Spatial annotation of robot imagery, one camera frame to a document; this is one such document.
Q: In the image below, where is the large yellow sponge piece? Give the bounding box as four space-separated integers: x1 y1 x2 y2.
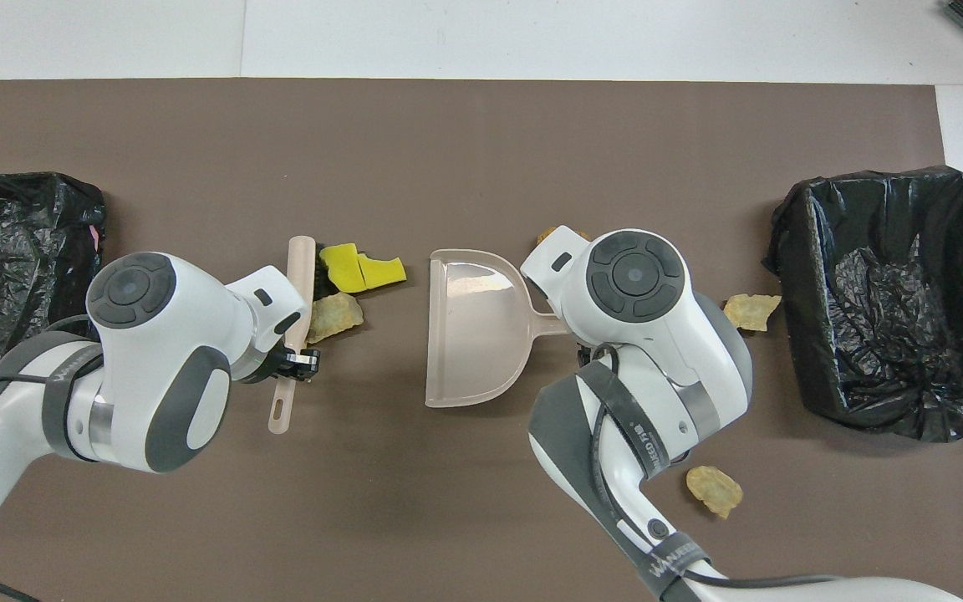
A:
318 242 363 293

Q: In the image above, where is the black bag lined bin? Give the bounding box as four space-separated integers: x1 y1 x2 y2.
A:
0 171 108 394
762 165 963 444

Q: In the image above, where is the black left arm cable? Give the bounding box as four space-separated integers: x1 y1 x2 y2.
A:
0 314 106 602

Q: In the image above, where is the pale cream chip piece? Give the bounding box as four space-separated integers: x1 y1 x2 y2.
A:
722 293 783 334

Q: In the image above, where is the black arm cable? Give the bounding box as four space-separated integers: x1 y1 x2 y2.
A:
586 343 850 588
0 314 106 602

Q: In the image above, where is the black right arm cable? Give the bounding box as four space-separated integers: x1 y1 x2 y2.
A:
586 343 850 588

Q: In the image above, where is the small yellow sponge piece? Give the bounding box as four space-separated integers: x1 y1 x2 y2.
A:
358 253 407 292

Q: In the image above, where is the brown table mat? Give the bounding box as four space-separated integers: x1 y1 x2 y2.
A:
0 78 963 602

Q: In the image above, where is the orange-brown nugget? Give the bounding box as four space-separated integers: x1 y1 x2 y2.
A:
536 227 593 248

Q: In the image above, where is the beige stone-like chunk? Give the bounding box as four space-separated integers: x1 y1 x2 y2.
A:
306 293 365 345

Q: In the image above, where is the beige plastic dustpan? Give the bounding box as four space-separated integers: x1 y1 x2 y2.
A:
425 248 570 409

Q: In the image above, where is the golden crinkled chip piece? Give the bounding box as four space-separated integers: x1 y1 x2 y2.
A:
685 465 744 521

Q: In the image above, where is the beige brush with black bristles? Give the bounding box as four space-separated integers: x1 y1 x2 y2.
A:
268 236 344 436

